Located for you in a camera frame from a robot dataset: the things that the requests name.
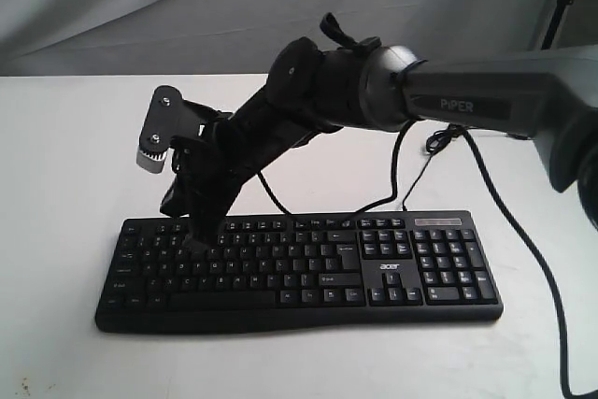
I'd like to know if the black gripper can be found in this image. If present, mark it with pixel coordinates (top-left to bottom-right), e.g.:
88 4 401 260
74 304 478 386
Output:
160 90 308 253

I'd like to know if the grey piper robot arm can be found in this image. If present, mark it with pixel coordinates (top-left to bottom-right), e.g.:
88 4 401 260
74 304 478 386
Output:
160 38 597 244

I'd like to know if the black acer keyboard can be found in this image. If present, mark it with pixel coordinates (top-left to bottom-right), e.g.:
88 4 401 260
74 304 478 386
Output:
94 211 504 335

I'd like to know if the grey backdrop cloth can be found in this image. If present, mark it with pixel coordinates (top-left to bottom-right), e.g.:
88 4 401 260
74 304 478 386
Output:
1 0 556 76

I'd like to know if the black keyboard usb cable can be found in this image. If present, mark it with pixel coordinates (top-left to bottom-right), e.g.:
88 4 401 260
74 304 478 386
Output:
399 125 468 213

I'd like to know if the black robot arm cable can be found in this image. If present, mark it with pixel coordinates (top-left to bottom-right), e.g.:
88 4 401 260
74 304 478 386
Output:
256 118 580 399

